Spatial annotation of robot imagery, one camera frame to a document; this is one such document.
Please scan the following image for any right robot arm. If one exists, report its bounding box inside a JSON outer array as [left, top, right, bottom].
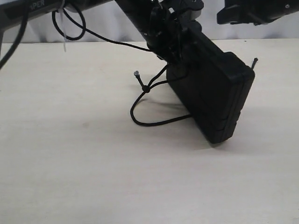
[[217, 0, 299, 26]]

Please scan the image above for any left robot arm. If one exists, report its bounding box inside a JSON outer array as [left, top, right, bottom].
[[0, 0, 204, 66]]

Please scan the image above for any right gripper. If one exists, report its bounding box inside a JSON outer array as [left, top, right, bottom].
[[216, 0, 287, 25]]

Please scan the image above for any black plastic carrying case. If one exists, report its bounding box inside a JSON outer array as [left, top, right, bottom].
[[166, 20, 255, 144]]

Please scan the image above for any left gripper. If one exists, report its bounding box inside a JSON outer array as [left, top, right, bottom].
[[144, 0, 203, 63]]

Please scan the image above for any white zip tie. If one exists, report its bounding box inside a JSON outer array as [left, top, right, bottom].
[[58, 0, 67, 53]]

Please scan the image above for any black braided rope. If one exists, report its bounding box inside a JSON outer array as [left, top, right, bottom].
[[130, 57, 259, 127]]

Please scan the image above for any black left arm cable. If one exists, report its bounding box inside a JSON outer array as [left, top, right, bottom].
[[0, 7, 152, 70]]

